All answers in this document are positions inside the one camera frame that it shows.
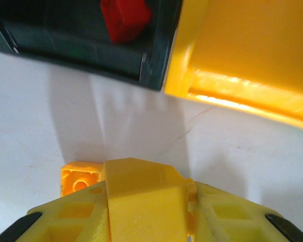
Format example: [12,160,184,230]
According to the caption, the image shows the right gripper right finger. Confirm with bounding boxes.
[185,177,303,242]

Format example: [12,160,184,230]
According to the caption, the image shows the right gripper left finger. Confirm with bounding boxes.
[0,180,111,242]

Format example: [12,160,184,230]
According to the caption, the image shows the small yellow lego brick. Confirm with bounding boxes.
[60,161,107,198]

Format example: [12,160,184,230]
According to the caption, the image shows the yellow sloped lego brick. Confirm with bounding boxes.
[103,157,189,242]

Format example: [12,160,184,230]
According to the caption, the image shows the red lego brick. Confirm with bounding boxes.
[100,0,152,44]

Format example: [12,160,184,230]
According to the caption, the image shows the yellow plastic bin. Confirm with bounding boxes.
[164,0,303,132]

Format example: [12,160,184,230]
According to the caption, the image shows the black plastic bin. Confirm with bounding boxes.
[0,0,182,92]

